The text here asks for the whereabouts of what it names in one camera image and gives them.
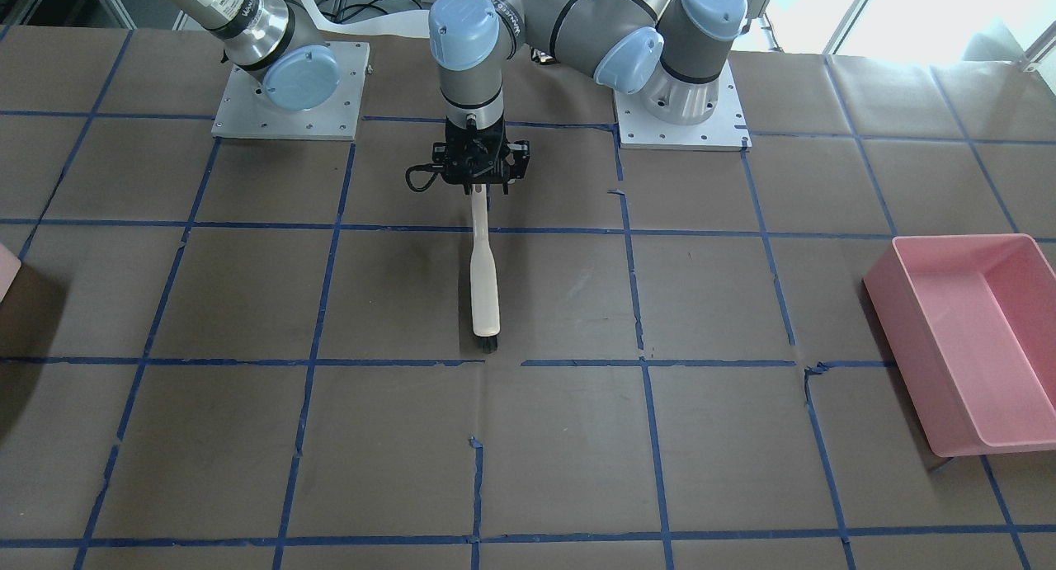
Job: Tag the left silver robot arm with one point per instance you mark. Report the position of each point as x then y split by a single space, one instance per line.
670 52

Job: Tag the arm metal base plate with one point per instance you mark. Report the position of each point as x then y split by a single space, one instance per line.
245 113
673 115

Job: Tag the pink plastic bin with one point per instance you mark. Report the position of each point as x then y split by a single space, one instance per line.
970 320

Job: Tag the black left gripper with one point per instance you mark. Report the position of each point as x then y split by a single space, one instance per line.
519 158

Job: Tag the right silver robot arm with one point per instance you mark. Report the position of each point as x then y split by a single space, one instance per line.
276 42

